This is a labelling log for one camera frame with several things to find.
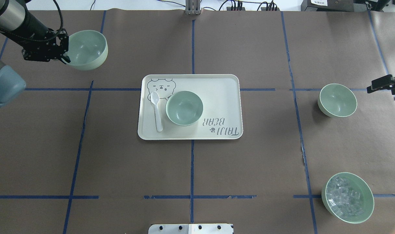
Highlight black computer box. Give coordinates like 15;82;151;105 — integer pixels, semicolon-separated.
300;0;368;12

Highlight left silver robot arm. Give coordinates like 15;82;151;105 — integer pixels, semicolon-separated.
0;0;71;108

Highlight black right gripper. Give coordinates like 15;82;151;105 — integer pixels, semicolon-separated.
367;74;395;95

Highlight cream bear tray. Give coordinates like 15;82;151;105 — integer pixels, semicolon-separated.
137;74;243;140

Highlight orange black power strip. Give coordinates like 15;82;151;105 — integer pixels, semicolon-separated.
218;0;280;11

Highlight green bowl with ice cubes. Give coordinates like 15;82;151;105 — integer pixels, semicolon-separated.
321;172;375;224

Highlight aluminium frame post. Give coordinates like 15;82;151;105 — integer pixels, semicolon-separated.
185;0;202;15

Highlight white plastic spoon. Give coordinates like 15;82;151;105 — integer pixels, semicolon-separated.
150;91;163;132

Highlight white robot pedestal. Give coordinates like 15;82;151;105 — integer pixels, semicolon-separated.
148;223;234;234

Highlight green bowl on tray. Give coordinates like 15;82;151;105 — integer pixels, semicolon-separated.
165;91;204;126

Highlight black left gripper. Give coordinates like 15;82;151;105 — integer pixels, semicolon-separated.
22;29;71;64

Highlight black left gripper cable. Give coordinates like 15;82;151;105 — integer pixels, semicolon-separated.
53;0;65;33

